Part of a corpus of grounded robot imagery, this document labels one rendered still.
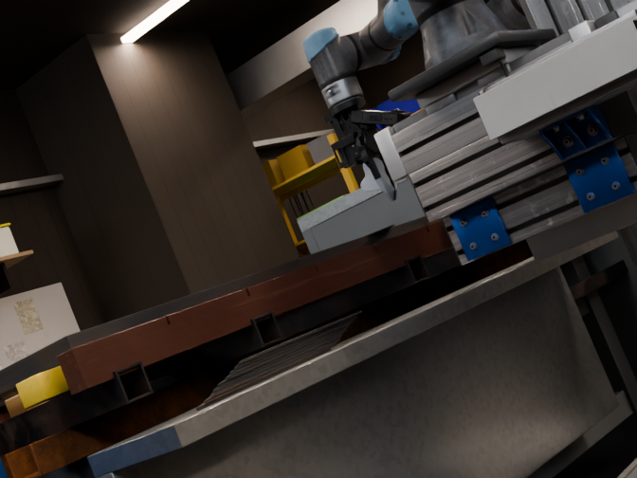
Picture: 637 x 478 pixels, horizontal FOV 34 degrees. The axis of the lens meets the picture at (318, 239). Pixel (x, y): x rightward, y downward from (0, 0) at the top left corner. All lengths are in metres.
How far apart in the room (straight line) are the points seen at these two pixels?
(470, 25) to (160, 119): 8.22
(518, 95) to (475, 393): 0.68
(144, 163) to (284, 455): 7.96
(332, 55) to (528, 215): 0.55
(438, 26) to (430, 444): 0.73
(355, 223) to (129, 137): 6.48
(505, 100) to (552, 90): 0.07
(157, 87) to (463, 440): 8.32
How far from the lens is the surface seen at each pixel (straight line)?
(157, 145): 9.73
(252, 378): 1.52
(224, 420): 1.38
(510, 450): 2.09
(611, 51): 1.53
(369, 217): 3.16
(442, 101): 1.78
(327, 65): 2.09
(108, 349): 1.55
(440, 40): 1.77
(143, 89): 9.94
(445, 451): 1.94
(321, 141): 10.94
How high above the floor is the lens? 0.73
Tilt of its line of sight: 4 degrees up
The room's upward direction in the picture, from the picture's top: 23 degrees counter-clockwise
